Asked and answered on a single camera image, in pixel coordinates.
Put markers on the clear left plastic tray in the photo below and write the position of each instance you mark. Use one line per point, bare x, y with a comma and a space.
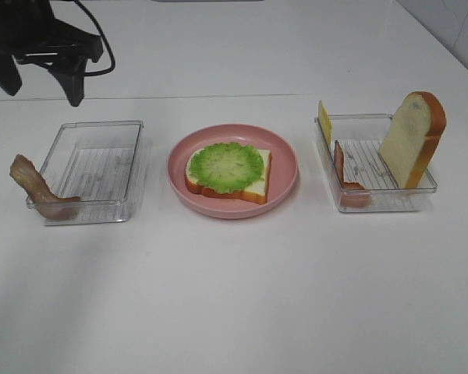
104, 164

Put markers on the yellow cheese slice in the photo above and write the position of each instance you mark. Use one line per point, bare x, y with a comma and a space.
326, 123

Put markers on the clear right plastic tray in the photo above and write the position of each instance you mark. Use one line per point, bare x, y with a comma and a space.
360, 137

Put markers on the pink round plate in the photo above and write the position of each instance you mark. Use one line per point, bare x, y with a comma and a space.
282, 177

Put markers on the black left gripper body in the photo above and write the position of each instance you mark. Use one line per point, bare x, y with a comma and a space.
30, 33

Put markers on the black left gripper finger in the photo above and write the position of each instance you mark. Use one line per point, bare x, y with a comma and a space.
10, 80
69, 72

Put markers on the bread slice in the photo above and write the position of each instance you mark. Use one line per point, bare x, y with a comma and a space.
257, 192
413, 137

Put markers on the green lettuce leaf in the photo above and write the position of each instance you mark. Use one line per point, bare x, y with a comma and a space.
226, 167

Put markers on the clear plastic tray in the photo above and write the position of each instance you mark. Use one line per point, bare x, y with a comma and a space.
104, 164
360, 137

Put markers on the bacon strip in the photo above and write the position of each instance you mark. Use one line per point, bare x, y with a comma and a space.
35, 187
352, 195

